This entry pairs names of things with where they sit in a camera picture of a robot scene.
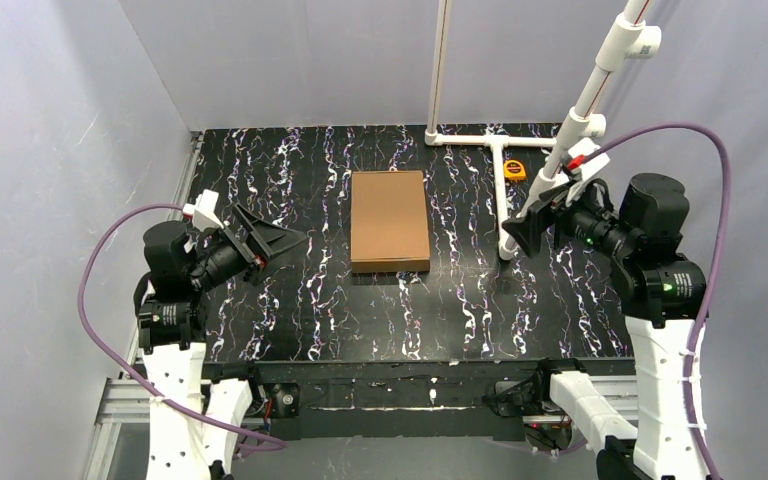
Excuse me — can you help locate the brown cardboard box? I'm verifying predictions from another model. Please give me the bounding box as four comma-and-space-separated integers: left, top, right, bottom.
349, 170, 431, 274

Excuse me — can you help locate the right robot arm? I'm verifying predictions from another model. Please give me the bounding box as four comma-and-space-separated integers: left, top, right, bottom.
503, 173, 712, 479

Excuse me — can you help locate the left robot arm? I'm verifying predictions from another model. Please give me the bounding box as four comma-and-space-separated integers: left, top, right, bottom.
135, 204, 305, 479

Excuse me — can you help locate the orange tape measure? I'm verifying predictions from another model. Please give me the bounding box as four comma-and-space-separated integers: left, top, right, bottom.
503, 159, 527, 182

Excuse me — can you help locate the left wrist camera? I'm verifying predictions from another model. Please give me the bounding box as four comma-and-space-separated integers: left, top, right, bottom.
182, 189, 225, 232

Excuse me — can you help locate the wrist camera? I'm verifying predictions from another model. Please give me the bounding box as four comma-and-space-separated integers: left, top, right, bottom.
564, 138, 610, 207
182, 189, 225, 232

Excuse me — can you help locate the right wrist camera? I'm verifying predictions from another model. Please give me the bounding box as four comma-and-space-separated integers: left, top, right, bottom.
564, 138, 610, 207

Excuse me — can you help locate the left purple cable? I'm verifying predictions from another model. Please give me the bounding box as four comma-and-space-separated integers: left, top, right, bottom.
77, 202, 289, 456

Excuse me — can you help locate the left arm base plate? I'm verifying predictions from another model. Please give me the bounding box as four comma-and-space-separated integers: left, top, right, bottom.
207, 361, 300, 419

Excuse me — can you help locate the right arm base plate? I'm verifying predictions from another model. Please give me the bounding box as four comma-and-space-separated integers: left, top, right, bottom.
481, 358, 588, 417

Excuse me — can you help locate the aluminium rail frame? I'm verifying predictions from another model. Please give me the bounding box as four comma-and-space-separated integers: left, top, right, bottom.
82, 132, 717, 480

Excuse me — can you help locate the white PVC pipe frame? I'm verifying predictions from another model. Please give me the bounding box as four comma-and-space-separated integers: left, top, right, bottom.
423, 1, 663, 261

